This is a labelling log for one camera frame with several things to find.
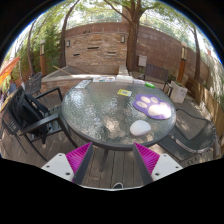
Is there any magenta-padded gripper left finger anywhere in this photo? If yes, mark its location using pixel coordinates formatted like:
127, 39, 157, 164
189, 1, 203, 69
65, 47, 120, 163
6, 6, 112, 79
41, 142, 94, 186

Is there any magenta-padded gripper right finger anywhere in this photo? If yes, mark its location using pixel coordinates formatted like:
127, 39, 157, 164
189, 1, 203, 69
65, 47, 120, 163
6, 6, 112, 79
132, 142, 184, 186

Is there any white computer mouse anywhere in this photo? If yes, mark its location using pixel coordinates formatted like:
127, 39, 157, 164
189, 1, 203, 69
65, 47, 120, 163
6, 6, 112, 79
129, 119, 152, 137

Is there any purple paw-print mouse pad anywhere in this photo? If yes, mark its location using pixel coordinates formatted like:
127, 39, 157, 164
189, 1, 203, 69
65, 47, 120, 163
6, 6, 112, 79
132, 94, 173, 120

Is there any dark metal mesh armchair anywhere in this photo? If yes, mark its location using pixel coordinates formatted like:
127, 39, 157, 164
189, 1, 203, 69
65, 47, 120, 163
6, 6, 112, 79
159, 108, 218, 164

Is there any black slatted armchair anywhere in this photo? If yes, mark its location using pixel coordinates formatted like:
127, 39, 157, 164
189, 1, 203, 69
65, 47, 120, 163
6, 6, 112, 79
1, 87, 78, 161

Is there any yellow square card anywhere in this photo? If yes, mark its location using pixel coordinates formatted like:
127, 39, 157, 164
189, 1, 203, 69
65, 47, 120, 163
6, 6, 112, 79
117, 88, 133, 98

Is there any white square planter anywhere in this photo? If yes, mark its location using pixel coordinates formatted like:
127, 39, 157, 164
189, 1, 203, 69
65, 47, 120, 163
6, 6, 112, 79
169, 80, 189, 104

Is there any grey printed sheet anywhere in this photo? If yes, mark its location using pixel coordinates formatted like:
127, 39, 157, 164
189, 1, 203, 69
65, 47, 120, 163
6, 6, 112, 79
73, 79, 93, 90

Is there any wooden plank fence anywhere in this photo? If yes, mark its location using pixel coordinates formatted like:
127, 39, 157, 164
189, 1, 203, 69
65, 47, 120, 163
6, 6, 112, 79
186, 78, 224, 134

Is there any colourful printed pamphlet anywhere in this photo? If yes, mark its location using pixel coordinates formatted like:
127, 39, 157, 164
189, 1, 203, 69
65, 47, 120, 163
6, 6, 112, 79
92, 75, 116, 83

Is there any white open book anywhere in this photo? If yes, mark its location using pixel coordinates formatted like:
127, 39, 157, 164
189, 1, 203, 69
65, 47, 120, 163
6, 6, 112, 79
115, 74, 134, 84

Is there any dark wooden bench chair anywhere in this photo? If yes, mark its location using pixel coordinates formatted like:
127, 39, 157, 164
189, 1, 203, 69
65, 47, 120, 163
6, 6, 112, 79
138, 63, 174, 98

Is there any black mesh chair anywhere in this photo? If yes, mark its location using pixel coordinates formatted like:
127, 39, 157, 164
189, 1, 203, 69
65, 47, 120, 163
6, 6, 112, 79
24, 71, 44, 96

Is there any raised stone basin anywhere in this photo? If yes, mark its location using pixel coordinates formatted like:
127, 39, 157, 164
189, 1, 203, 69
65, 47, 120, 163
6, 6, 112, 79
41, 64, 129, 91

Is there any slim curved tree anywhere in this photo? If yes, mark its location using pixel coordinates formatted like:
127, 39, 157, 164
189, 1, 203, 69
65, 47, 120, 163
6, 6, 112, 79
59, 0, 82, 68

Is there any slim straight tree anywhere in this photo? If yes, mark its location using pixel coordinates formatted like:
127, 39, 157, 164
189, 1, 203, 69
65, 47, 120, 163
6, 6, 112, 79
191, 26, 202, 81

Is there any orange parasol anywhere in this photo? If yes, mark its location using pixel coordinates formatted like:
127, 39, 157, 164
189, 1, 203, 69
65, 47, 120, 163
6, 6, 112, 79
0, 56, 21, 86

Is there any large forked tree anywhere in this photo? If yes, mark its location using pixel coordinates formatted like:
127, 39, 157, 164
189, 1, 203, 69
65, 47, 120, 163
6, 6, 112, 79
99, 0, 161, 73

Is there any wooden lamp post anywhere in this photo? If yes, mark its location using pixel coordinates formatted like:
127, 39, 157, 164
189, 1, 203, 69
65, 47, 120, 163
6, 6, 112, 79
39, 39, 47, 77
177, 40, 189, 84

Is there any grey electrical wall box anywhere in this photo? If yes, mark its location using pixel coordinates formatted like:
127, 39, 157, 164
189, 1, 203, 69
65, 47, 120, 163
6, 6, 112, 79
137, 54, 148, 68

